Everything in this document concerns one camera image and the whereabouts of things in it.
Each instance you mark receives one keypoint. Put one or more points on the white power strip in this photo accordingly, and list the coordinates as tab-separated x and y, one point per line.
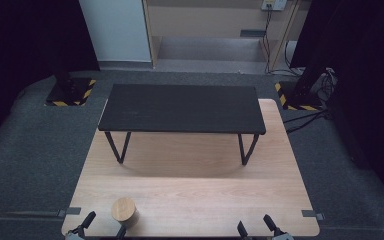
273	4

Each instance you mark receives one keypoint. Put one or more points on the light wooden open shelf unit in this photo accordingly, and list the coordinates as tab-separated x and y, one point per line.
213	33

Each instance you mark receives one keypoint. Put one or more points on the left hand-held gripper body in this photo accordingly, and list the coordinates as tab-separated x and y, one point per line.
72	235

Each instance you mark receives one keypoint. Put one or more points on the grey tape strip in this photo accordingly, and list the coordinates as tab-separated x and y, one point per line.
69	211
312	214

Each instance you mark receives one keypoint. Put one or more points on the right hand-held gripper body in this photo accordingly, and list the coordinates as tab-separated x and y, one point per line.
282	237

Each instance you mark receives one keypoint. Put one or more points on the stand base with striped tape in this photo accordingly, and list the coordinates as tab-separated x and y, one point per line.
70	93
296	98

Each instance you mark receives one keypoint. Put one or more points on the black stand post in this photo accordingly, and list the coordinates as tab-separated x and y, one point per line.
63	71
308	80

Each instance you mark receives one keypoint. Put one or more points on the black shelf riser with legs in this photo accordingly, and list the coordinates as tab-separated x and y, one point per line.
181	108

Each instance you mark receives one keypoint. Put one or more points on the round wooden cylinder block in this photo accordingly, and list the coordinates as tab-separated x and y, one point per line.
124	210

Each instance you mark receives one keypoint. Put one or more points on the white cabinet panel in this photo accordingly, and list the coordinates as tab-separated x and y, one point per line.
116	30

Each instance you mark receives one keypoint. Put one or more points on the grey rectangular label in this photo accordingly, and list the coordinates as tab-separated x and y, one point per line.
252	33

